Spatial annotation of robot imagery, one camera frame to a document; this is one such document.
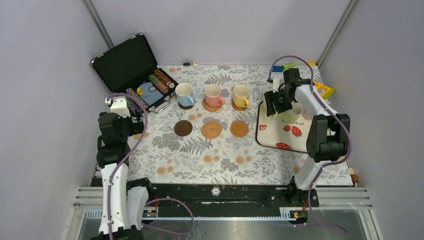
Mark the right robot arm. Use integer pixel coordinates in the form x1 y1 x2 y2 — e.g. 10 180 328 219
264 68 352 206

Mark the yellow toy triangle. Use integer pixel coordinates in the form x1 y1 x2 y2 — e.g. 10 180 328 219
314 81 336 100

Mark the yellow handled mug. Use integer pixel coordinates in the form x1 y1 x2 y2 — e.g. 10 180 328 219
233 84 250 109

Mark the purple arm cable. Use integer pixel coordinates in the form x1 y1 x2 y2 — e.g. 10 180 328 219
267 55 353 237
105 92 196 240

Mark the green toy block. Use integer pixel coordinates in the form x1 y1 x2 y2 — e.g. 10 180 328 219
283 61 297 71

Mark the blue toy brick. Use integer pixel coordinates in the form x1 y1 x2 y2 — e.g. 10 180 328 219
271 65 285 73

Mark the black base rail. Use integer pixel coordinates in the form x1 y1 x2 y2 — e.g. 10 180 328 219
101 177 320 225

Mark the blue handled white mug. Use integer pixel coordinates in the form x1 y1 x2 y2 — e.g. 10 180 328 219
175 83 196 107

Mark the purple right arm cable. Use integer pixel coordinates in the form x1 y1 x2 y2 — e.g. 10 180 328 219
267 55 353 237

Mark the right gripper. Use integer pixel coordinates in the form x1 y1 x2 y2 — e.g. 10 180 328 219
264 88 294 117

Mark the black poker chip case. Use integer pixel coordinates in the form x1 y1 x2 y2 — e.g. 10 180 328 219
90 33 179 113

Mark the pink handled mug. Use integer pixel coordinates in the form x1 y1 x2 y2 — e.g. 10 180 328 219
204 84 226 108

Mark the brown object table corner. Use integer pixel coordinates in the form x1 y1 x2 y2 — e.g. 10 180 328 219
349 167 359 184

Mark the strawberry print tray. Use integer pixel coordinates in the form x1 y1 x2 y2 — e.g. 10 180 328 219
255 102 312 153

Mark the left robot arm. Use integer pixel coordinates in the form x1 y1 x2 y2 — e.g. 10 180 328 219
96 93 155 240

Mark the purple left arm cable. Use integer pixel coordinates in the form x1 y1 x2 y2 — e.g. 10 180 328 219
105 92 196 240

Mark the dark wooden coaster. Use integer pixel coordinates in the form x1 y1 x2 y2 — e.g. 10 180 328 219
174 120 193 137
177 102 195 110

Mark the woven rattan coaster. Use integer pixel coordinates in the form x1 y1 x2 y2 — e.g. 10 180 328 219
202 98 222 113
201 121 222 140

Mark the light green ceramic mug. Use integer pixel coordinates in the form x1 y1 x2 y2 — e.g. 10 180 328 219
282 102 303 124

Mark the light wooden coaster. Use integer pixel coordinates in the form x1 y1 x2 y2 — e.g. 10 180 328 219
231 100 248 112
230 120 249 138

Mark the pink ceramic mug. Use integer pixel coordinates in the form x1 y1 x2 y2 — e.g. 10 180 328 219
301 110 311 121

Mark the floral tablecloth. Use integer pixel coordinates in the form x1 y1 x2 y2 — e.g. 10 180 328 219
124 64 355 187

